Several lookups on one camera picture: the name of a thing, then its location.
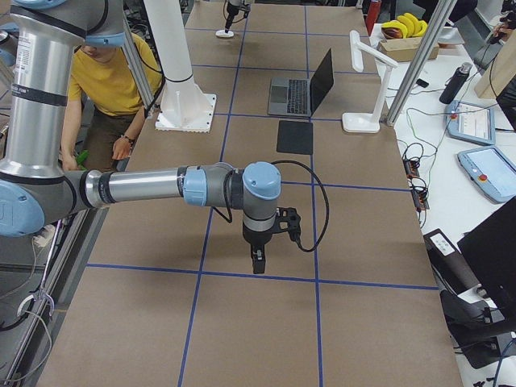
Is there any upper teach pendant blue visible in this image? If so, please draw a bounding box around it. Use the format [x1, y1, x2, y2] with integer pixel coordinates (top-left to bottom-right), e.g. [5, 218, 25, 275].
[444, 100, 496, 145]

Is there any teach pendant blue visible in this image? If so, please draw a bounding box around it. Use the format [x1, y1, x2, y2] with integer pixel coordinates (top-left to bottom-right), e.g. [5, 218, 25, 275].
[444, 100, 496, 145]
[457, 145, 515, 203]

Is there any black mouse pad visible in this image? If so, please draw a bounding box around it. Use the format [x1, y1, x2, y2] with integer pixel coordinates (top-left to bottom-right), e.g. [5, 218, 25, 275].
[276, 120, 314, 155]

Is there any bunch of yellow bananas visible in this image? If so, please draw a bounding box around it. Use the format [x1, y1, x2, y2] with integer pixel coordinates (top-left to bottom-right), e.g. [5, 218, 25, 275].
[381, 13, 428, 40]

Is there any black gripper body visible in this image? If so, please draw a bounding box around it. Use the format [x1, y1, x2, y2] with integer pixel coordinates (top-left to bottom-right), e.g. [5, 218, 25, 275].
[225, 3, 248, 27]
[243, 225, 274, 252]

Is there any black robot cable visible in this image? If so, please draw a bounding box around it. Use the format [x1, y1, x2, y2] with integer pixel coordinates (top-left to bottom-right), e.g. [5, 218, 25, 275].
[273, 160, 330, 253]

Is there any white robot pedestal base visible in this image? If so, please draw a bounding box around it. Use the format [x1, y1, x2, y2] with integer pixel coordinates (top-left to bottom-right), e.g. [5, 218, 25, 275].
[144, 0, 217, 132]

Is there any aluminium frame post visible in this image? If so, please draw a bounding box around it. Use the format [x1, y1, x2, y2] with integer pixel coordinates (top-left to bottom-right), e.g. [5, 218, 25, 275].
[385, 0, 456, 127]

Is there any lower teach pendant blue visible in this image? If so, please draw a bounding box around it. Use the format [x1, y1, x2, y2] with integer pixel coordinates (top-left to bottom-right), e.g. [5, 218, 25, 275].
[457, 145, 515, 203]

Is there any cardboard box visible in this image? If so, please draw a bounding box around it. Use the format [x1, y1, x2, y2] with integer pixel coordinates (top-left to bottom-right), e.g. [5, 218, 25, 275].
[377, 37, 422, 62]

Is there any black water bottle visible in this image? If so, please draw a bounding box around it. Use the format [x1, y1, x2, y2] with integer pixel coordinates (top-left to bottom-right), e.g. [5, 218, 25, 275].
[439, 62, 472, 105]

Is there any white desk lamp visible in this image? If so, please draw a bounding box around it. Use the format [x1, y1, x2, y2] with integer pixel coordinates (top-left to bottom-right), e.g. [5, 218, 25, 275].
[341, 30, 399, 135]

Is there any grey laptop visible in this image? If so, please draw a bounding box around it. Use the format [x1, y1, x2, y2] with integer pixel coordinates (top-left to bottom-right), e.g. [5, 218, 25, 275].
[268, 49, 334, 118]

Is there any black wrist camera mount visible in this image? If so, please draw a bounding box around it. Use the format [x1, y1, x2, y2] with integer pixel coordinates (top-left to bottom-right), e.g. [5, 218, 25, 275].
[274, 207, 302, 243]

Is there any black monitor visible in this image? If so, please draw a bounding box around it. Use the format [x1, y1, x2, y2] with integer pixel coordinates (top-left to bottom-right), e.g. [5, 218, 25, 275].
[458, 198, 515, 317]

